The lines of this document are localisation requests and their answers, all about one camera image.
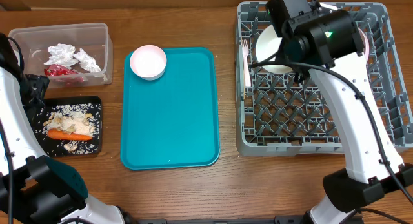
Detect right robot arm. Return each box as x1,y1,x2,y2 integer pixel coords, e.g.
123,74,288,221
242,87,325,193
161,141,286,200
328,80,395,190
261,0,412,223

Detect white bowl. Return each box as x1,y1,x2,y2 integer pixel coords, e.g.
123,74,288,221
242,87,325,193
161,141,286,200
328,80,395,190
255,25,292,74

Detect pile of white rice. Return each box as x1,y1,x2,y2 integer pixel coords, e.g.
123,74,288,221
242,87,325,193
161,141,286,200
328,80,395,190
34,103,101,156

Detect white plate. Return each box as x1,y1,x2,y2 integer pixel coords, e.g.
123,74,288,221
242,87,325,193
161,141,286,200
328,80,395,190
358,28,370,61

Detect white plastic fork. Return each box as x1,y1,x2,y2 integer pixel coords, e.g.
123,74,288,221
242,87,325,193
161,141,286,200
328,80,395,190
241,39,252,87

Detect red snack wrapper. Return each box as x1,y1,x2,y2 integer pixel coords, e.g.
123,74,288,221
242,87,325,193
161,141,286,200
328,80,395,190
44,64,85,87

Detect white tissue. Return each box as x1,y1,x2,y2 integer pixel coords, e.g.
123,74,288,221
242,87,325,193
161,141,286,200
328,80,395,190
44,43,79,69
73,48,101,73

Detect teal plastic tray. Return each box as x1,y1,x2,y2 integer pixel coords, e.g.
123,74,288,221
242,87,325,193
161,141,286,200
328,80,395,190
120,47,220,170

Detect pink bowl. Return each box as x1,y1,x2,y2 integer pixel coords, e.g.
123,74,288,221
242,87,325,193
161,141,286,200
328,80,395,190
130,45,167,81

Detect clear plastic bin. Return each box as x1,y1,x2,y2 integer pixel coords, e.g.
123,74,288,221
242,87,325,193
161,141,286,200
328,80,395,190
9,23,113,88

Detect grey dishwasher rack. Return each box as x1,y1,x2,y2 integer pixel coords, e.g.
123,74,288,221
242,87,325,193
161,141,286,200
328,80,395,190
236,2,412,156

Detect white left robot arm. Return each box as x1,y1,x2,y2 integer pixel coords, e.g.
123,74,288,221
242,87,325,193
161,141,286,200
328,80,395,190
1,34,136,223

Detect orange carrot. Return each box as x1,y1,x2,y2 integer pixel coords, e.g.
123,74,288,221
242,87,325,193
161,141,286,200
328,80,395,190
47,129,92,141

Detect black tray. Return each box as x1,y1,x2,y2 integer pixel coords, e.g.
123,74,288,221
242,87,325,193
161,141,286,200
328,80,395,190
32,95,103,158

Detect peanut shells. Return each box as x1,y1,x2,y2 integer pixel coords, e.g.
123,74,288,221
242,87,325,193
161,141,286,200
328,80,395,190
43,112,96,152

